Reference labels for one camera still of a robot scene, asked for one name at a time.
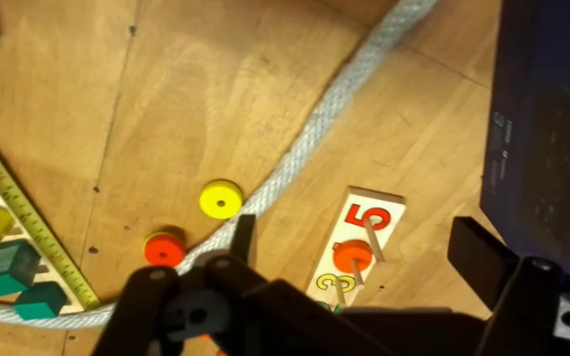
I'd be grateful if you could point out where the large green wooden block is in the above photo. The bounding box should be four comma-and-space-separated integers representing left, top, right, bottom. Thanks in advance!
0, 239, 42, 300

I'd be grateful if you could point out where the red round disc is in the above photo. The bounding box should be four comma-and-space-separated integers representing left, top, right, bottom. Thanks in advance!
143, 231, 187, 268

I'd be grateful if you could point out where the dark blue box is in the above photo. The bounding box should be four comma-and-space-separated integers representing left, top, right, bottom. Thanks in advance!
479, 0, 570, 280

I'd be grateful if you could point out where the small green wooden block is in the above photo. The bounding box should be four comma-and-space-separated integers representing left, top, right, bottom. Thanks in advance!
13, 281, 68, 321

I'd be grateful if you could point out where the white braided rope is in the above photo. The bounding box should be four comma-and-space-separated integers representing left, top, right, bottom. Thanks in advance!
0, 0, 440, 331

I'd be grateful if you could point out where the orange circle ring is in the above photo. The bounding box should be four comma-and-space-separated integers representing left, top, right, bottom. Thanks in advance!
333, 239, 374, 274

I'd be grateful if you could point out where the yellow tape measure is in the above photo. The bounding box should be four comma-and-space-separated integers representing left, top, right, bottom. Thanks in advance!
0, 119, 101, 310

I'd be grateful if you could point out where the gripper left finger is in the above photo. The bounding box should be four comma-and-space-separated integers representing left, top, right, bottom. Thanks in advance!
91, 214, 285, 356

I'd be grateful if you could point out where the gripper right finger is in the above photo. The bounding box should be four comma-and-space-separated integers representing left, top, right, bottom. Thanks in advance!
447, 216, 570, 356

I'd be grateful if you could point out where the yellow round disc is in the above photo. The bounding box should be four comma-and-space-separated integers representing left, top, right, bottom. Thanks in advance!
199, 179, 244, 220

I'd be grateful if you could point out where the wooden number peg board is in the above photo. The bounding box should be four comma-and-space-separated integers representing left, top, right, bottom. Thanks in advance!
305, 186, 407, 313

